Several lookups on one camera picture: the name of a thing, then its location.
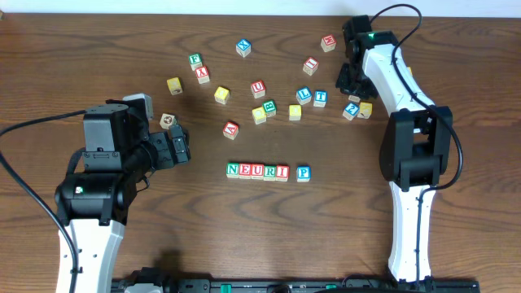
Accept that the blue P wooden block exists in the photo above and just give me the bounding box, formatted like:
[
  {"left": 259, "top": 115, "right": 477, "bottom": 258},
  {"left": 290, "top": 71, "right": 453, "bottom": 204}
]
[{"left": 296, "top": 166, "right": 311, "bottom": 182}]

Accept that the green F wooden block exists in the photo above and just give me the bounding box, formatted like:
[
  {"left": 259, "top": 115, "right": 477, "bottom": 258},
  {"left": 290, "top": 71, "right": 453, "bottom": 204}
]
[{"left": 189, "top": 53, "right": 203, "bottom": 71}]

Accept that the red E wooden block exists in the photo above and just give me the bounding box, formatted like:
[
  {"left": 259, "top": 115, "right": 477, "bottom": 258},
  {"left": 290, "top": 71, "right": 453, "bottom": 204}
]
[{"left": 239, "top": 163, "right": 252, "bottom": 179}]

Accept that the red Y wooden block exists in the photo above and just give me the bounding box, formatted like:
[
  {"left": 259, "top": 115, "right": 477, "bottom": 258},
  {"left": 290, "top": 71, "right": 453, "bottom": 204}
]
[{"left": 195, "top": 66, "right": 210, "bottom": 84}]

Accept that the blue 2 wooden block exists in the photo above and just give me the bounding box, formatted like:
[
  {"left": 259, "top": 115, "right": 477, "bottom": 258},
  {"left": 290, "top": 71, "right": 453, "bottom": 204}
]
[{"left": 342, "top": 103, "right": 360, "bottom": 120}]

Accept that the yellow block centre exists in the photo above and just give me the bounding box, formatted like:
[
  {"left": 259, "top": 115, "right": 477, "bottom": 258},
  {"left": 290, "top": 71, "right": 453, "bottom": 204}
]
[{"left": 288, "top": 104, "right": 302, "bottom": 121}]

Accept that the red A wooden block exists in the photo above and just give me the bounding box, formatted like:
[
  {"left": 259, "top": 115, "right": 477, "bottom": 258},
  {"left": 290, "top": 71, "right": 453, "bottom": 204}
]
[{"left": 222, "top": 121, "right": 239, "bottom": 140}]

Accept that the blue L wooden block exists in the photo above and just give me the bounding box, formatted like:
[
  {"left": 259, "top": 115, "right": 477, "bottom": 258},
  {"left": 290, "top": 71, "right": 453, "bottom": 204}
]
[{"left": 296, "top": 86, "right": 313, "bottom": 105}]

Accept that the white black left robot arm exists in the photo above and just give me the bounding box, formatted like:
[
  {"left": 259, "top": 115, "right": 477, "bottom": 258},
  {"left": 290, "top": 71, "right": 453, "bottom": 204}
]
[{"left": 55, "top": 94, "right": 190, "bottom": 292}]

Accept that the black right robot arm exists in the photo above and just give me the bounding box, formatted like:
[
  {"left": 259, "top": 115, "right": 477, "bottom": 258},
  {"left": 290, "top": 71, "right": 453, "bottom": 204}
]
[{"left": 337, "top": 32, "right": 452, "bottom": 283}]

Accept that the green R wooden block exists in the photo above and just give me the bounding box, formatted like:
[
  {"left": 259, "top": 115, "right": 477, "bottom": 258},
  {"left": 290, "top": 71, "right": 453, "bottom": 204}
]
[{"left": 263, "top": 165, "right": 277, "bottom": 181}]

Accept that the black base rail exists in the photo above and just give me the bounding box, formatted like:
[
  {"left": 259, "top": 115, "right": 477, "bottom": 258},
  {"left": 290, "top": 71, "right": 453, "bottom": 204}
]
[{"left": 110, "top": 277, "right": 480, "bottom": 293}]

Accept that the yellow block beside 2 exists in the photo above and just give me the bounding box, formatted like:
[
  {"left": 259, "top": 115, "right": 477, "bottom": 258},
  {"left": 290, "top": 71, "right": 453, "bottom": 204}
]
[{"left": 357, "top": 102, "right": 373, "bottom": 119}]

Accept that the yellow block mid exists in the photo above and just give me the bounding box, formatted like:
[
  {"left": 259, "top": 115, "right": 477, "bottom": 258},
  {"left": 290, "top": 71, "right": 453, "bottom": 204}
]
[{"left": 348, "top": 95, "right": 361, "bottom": 103}]

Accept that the yellow block beside B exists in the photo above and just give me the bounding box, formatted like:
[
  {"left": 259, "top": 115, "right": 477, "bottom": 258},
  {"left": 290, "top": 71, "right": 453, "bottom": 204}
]
[{"left": 252, "top": 107, "right": 267, "bottom": 125}]

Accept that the green N wooden block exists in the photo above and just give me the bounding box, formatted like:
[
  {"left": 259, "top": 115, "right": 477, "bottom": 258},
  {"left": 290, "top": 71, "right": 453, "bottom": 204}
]
[{"left": 225, "top": 163, "right": 239, "bottom": 178}]

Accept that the blue X wooden block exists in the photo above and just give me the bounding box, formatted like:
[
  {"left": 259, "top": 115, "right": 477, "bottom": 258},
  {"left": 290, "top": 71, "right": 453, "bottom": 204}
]
[{"left": 235, "top": 39, "right": 252, "bottom": 58}]

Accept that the white soccer ball block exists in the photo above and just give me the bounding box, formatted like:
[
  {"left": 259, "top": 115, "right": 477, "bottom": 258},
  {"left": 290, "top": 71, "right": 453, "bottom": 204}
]
[{"left": 160, "top": 113, "right": 177, "bottom": 130}]

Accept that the red u wooden block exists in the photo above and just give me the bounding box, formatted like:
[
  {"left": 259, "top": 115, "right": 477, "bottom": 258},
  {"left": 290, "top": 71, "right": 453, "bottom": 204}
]
[
  {"left": 251, "top": 164, "right": 265, "bottom": 180},
  {"left": 251, "top": 80, "right": 266, "bottom": 98}
]

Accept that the blue T wooden block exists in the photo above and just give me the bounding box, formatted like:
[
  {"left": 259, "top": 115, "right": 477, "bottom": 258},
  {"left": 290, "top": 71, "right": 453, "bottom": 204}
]
[{"left": 313, "top": 90, "right": 328, "bottom": 107}]

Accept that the green B wooden block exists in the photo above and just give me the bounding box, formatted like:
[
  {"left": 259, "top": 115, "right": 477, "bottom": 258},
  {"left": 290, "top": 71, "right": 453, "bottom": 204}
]
[{"left": 262, "top": 100, "right": 277, "bottom": 117}]

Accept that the red block top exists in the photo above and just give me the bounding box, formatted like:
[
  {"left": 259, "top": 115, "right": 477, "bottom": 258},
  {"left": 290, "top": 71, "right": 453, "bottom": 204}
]
[{"left": 321, "top": 34, "right": 337, "bottom": 52}]

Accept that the yellow wooden block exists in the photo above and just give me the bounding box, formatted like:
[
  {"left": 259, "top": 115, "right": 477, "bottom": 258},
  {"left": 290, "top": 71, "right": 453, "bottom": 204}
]
[
  {"left": 214, "top": 86, "right": 230, "bottom": 104},
  {"left": 167, "top": 77, "right": 183, "bottom": 95}
]

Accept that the yellow wooden block left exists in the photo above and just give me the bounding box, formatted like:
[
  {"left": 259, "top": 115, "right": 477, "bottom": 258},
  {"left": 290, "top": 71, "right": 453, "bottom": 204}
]
[{"left": 167, "top": 77, "right": 183, "bottom": 95}]

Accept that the red i wooden block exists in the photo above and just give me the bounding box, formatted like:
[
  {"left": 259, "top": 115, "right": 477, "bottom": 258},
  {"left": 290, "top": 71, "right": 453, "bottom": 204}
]
[
  {"left": 303, "top": 57, "right": 319, "bottom": 76},
  {"left": 276, "top": 165, "right": 290, "bottom": 181}
]

